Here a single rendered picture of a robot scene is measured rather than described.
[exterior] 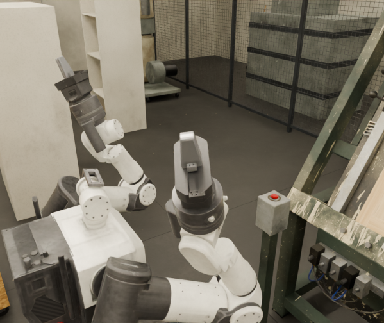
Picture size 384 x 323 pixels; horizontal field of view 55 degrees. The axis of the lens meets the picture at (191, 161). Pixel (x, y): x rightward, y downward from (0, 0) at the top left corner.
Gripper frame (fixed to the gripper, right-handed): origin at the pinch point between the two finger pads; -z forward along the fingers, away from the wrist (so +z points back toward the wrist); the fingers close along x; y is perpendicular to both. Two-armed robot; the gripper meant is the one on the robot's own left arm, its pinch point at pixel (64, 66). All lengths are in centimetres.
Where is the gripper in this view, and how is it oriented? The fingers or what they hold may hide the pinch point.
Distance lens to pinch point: 118.6
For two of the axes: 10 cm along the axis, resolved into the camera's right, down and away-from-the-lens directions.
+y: -4.5, 5.0, -7.4
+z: 4.0, 8.5, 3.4
